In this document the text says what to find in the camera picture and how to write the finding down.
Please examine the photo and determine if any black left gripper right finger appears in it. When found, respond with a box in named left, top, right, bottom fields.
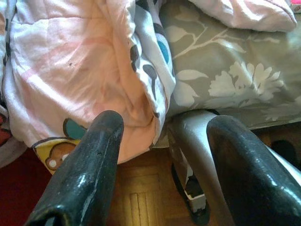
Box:
left=206, top=115, right=301, bottom=226

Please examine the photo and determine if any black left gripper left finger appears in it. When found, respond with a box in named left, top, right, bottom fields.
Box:
left=23, top=110, right=125, bottom=226

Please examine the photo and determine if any pink cartoon print blanket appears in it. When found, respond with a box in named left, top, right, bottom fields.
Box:
left=0, top=0, right=298, bottom=170

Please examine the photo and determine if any red fabric cushion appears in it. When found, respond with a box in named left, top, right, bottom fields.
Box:
left=0, top=148, right=55, bottom=226

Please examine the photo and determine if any grey floral bed sheet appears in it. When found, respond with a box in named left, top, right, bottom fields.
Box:
left=150, top=0, right=301, bottom=149

